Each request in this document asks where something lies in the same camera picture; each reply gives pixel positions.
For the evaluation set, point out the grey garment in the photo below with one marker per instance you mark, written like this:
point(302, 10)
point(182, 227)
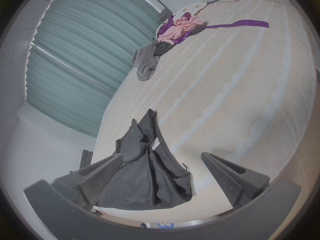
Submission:
point(146, 59)

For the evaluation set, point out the pile of clothes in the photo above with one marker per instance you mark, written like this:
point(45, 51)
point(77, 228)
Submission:
point(177, 30)

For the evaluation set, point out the white printed pillow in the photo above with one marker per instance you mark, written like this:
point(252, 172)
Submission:
point(190, 7)

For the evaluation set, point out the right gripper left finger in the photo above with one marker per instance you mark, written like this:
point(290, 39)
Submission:
point(98, 182)

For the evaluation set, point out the bed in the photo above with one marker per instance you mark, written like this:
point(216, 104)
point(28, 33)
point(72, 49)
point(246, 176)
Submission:
point(225, 96)

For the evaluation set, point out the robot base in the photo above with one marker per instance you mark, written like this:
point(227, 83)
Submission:
point(165, 224)

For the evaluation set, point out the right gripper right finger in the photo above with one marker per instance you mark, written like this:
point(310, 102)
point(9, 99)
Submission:
point(225, 184)

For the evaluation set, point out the blue-green curtain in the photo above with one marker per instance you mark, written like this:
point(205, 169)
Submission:
point(67, 94)
point(100, 39)

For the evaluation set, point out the grey bedside table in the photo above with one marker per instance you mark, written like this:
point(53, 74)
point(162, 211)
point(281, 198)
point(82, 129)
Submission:
point(163, 15)

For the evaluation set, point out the black chest of drawers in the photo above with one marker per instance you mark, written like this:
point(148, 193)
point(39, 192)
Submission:
point(86, 159)

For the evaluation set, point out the black T-shirt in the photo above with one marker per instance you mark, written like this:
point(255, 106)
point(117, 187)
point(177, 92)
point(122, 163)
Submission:
point(142, 179)

